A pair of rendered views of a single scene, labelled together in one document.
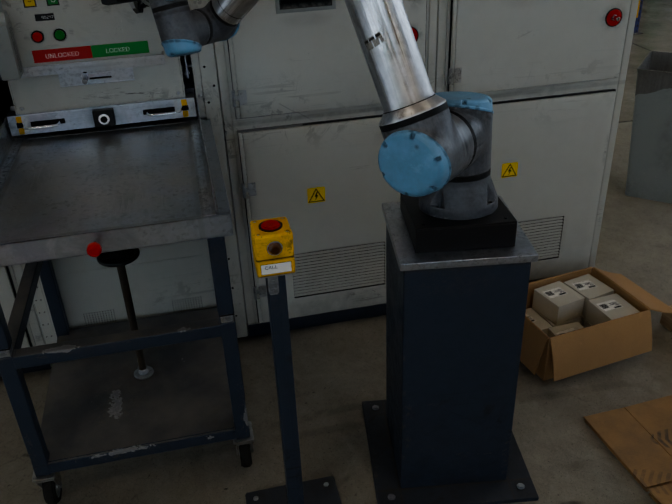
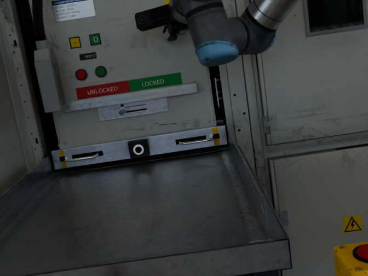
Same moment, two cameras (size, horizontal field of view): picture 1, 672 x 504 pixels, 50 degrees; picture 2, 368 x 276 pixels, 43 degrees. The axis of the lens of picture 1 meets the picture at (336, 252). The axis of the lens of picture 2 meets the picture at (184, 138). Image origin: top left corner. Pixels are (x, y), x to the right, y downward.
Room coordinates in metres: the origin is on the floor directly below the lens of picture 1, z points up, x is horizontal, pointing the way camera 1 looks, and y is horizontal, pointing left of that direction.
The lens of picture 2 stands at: (0.75, 0.22, 1.19)
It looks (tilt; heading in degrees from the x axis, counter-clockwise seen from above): 12 degrees down; 13
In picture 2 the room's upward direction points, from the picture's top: 9 degrees counter-clockwise
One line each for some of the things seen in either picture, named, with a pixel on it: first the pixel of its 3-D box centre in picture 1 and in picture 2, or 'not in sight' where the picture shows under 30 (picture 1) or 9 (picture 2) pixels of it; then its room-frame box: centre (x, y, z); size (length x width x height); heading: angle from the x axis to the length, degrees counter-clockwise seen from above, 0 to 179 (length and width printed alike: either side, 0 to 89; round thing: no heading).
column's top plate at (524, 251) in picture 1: (454, 230); not in sight; (1.56, -0.29, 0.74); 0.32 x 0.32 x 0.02; 3
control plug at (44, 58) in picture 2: (5, 44); (50, 80); (1.97, 0.87, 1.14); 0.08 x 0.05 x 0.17; 12
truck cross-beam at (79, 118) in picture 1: (104, 113); (139, 145); (2.10, 0.68, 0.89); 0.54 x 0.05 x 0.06; 102
